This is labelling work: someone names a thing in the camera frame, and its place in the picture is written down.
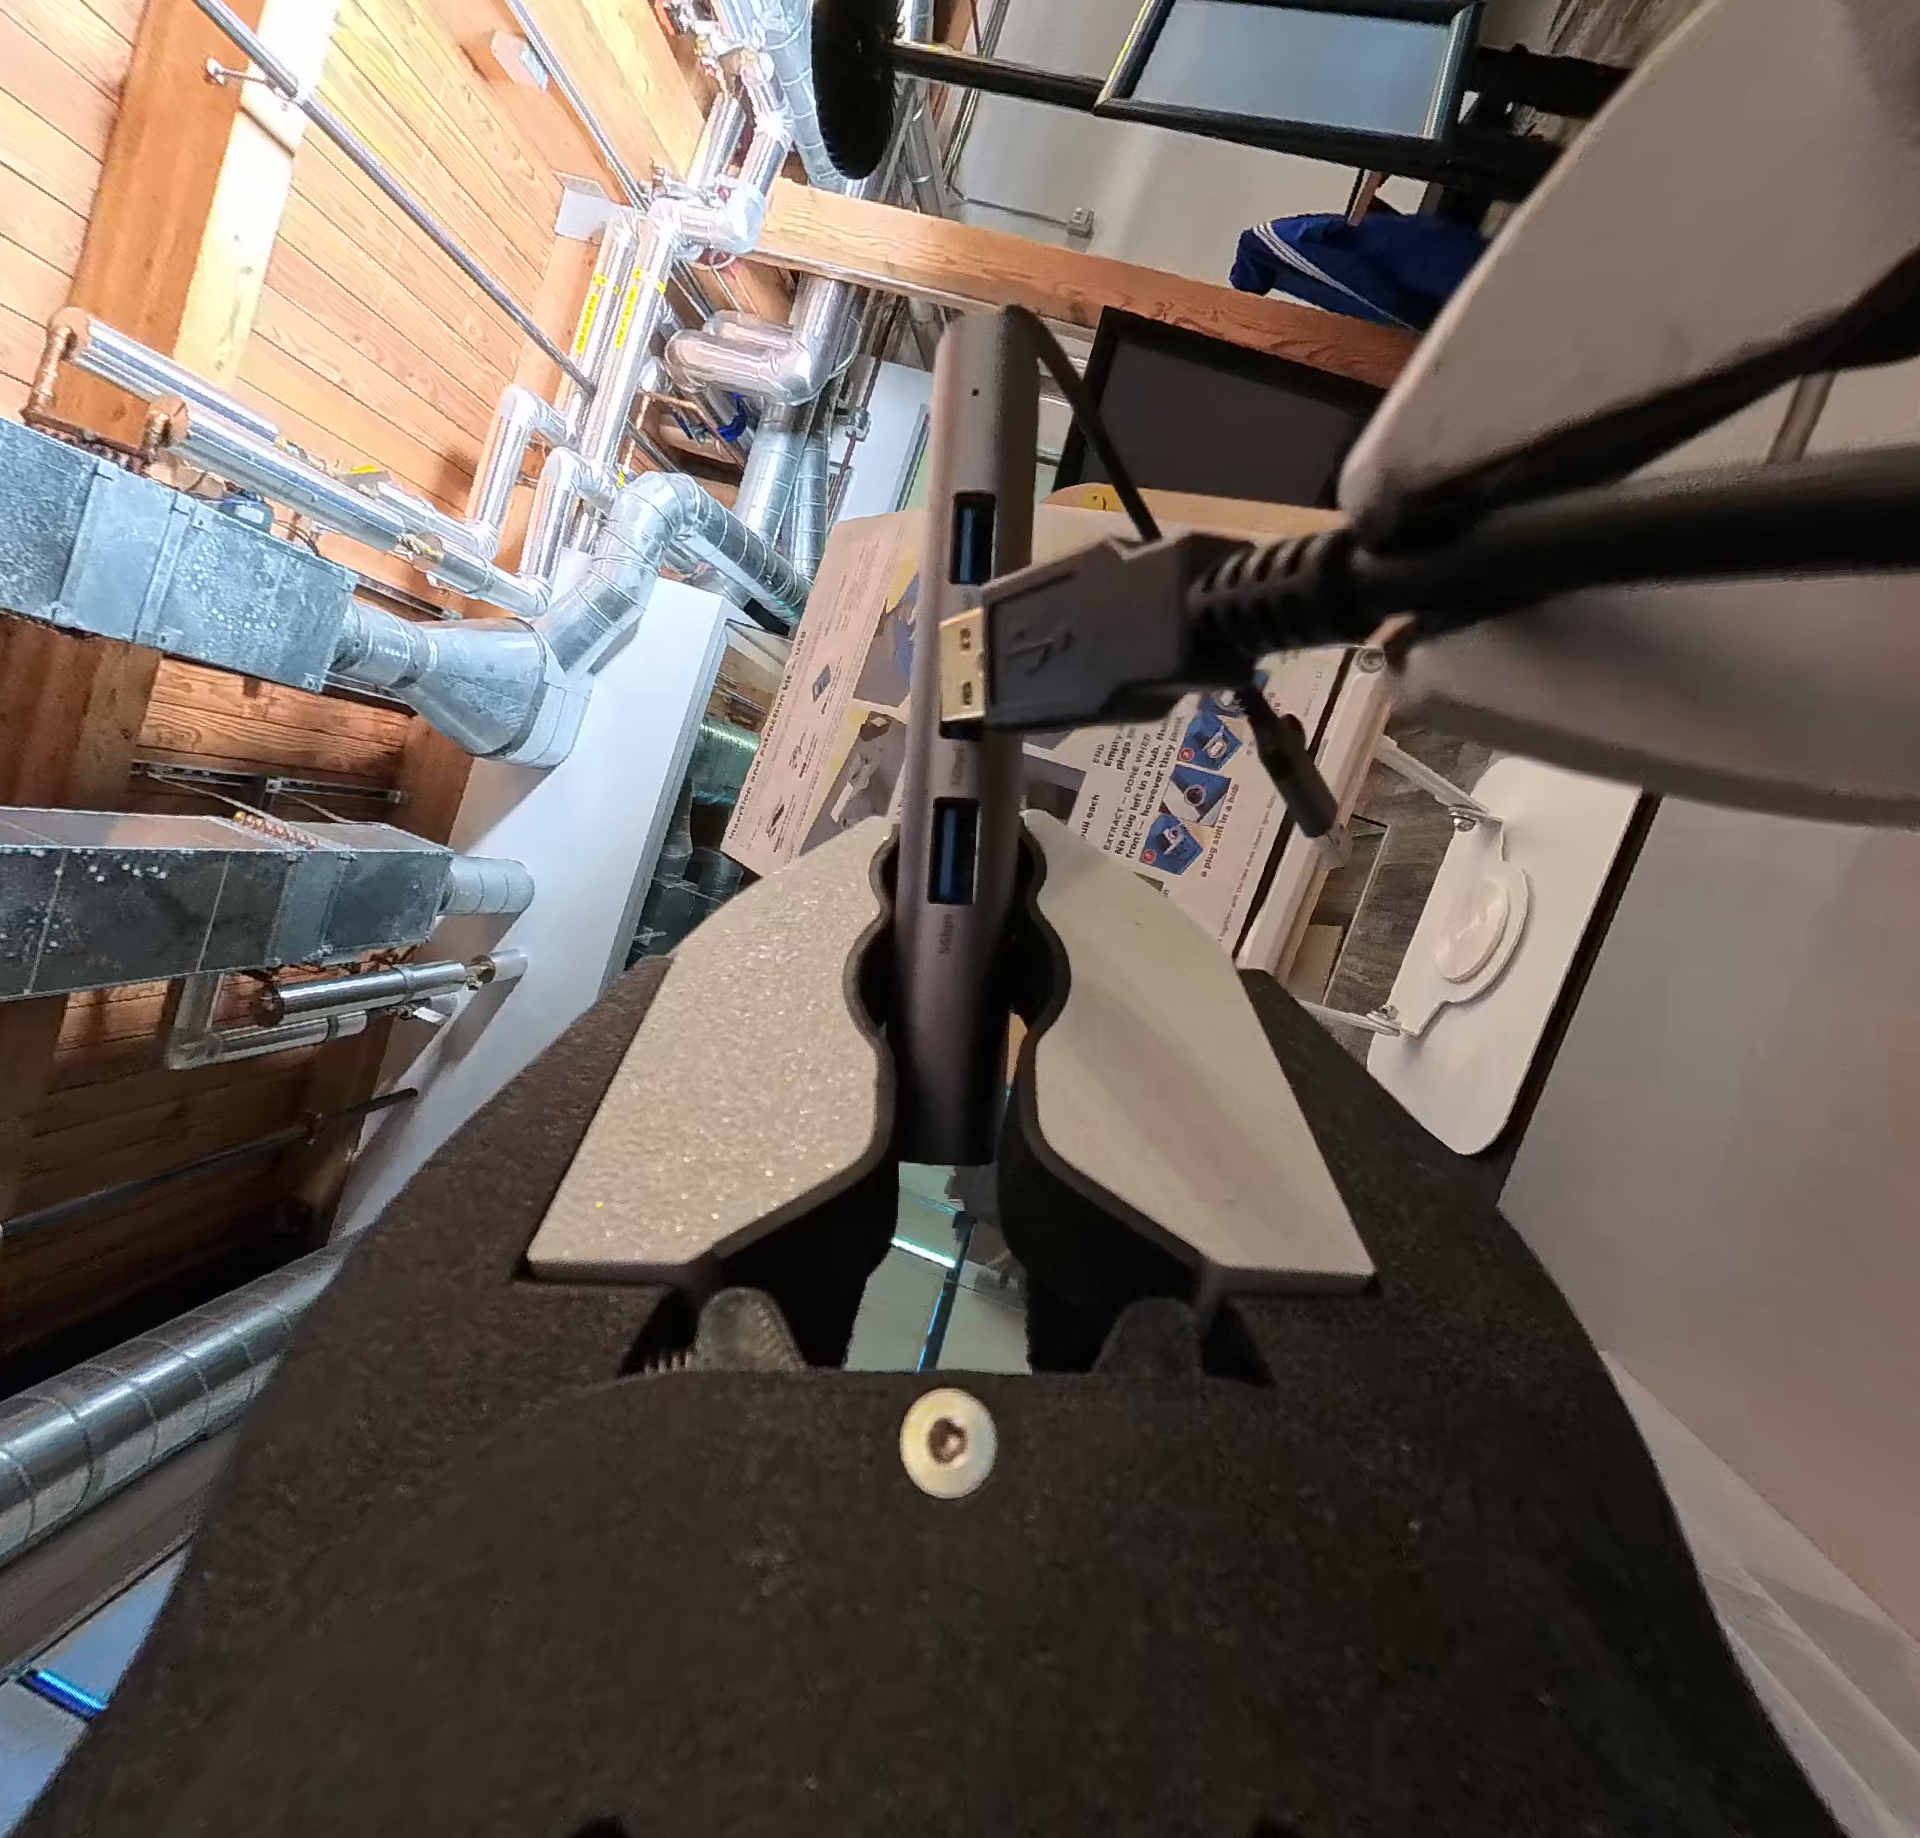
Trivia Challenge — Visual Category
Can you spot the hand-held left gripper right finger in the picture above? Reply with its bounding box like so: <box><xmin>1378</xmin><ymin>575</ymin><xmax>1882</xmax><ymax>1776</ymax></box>
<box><xmin>997</xmin><ymin>810</ymin><xmax>1379</xmax><ymax>1362</ymax></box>

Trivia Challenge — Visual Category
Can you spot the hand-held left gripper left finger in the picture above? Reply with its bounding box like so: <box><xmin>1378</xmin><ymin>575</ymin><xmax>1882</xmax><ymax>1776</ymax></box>
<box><xmin>525</xmin><ymin>826</ymin><xmax>901</xmax><ymax>1361</ymax></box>

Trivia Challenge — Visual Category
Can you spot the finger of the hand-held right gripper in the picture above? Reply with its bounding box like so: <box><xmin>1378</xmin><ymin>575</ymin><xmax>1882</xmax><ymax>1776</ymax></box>
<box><xmin>1334</xmin><ymin>0</ymin><xmax>1920</xmax><ymax>532</ymax></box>
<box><xmin>1379</xmin><ymin>575</ymin><xmax>1920</xmax><ymax>838</ymax></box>

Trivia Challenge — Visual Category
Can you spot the dark usb connector with cable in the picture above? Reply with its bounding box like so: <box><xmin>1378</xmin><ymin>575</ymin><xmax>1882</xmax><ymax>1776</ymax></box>
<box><xmin>898</xmin><ymin>304</ymin><xmax>1340</xmax><ymax>1166</ymax></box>

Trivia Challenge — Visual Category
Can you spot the thick black cable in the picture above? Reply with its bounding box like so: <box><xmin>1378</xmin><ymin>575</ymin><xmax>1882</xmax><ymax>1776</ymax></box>
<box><xmin>936</xmin><ymin>255</ymin><xmax>1920</xmax><ymax>747</ymax></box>

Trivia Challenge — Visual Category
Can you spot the blue jacket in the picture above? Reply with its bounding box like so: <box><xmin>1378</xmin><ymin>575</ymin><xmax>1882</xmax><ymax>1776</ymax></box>
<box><xmin>1229</xmin><ymin>210</ymin><xmax>1486</xmax><ymax>333</ymax></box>

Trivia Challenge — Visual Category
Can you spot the white stand base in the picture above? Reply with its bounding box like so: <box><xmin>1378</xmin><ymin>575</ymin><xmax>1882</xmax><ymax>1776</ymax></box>
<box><xmin>1365</xmin><ymin>754</ymin><xmax>1649</xmax><ymax>1157</ymax></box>

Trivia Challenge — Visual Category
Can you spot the printed instruction sheet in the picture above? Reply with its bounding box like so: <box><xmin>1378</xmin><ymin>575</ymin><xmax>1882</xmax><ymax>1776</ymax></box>
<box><xmin>719</xmin><ymin>511</ymin><xmax>1358</xmax><ymax>970</ymax></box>

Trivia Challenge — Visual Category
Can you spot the metal air duct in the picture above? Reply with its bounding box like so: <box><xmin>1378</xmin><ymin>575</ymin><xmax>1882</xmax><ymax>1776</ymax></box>
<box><xmin>0</xmin><ymin>0</ymin><xmax>901</xmax><ymax>1001</ymax></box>

